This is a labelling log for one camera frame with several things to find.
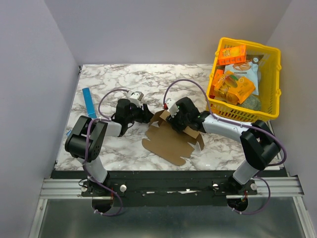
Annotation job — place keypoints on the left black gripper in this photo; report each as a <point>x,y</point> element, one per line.
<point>145,115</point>

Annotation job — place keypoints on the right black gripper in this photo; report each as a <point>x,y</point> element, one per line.
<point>175,123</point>

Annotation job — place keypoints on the brown cardboard box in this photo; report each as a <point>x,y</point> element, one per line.
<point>168,144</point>

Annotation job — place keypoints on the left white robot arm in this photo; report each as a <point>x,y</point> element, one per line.
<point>87,136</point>

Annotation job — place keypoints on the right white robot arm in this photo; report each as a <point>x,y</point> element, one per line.
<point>259,145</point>

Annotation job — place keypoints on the long blue box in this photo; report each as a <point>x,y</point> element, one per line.
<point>89,103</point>

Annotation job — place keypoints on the orange snack box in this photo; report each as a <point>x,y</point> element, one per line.
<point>232,55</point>

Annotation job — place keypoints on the small orange packet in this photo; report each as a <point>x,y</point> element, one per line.
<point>218,74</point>

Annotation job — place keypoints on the orange mango snack bag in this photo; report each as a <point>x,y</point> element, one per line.
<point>232,88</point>

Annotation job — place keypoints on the green textured pouch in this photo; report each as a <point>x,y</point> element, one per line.
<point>252,103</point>

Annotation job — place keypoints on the light blue snack bag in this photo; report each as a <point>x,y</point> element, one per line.
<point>248,69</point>

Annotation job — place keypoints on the yellow plastic basket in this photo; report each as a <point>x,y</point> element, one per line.
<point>269,91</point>

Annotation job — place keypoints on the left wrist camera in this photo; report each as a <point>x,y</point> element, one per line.
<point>135,97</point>

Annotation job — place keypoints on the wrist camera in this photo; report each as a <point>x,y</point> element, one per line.
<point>135,97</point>
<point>171,106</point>

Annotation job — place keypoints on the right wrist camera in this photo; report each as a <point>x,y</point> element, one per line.
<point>171,106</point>

